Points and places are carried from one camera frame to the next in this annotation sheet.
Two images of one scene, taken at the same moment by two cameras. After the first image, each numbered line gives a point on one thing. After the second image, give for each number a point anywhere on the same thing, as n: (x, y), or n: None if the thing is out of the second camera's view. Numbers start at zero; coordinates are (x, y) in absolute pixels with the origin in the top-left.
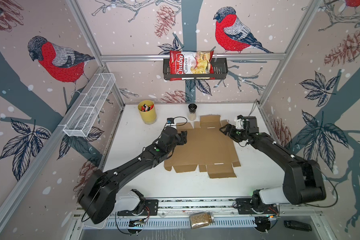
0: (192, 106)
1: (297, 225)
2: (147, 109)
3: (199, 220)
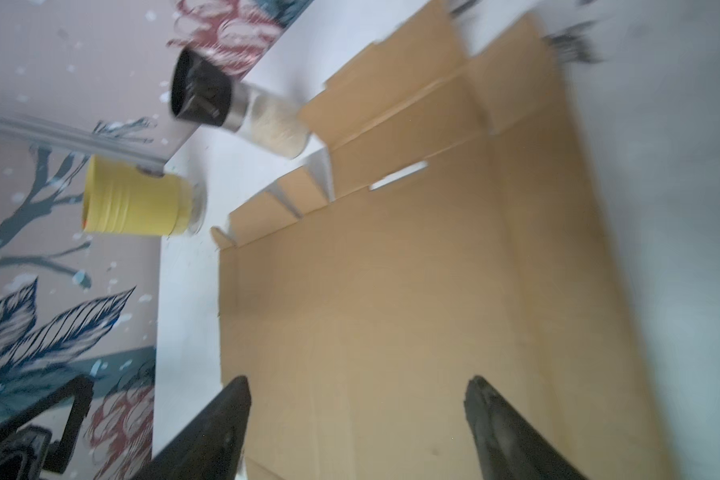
0: (204, 92)
1: None
2: (119, 197)
3: None
